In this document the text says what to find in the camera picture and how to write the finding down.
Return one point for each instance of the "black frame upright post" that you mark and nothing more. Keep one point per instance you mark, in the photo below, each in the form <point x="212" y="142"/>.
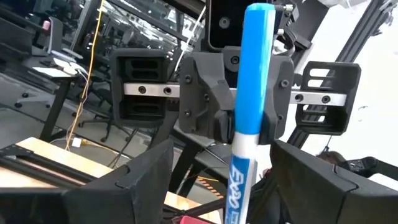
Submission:
<point x="351" y="46"/>

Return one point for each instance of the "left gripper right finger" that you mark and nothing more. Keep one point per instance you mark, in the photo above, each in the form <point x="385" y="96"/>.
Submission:
<point x="326" y="199"/>

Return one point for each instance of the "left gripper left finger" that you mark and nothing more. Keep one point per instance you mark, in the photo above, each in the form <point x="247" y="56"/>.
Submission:
<point x="124" y="199"/>

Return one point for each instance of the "black office desk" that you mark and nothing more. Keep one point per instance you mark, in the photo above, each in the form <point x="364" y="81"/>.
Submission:
<point x="59" y="99"/>

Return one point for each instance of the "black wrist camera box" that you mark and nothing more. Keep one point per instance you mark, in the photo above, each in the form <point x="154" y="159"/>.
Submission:
<point x="224" y="23"/>

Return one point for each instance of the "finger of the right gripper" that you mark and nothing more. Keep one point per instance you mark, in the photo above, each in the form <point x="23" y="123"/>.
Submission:
<point x="202" y="93"/>
<point x="280" y="93"/>

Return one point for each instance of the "blue Expo marker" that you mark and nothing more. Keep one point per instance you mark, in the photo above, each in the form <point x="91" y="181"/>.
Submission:
<point x="253" y="77"/>

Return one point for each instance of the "white power adapter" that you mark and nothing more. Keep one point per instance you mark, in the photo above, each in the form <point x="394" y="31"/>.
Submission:
<point x="76" y="142"/>

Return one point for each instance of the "black aluminium table frame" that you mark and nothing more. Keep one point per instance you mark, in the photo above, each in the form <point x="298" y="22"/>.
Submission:
<point x="37" y="163"/>

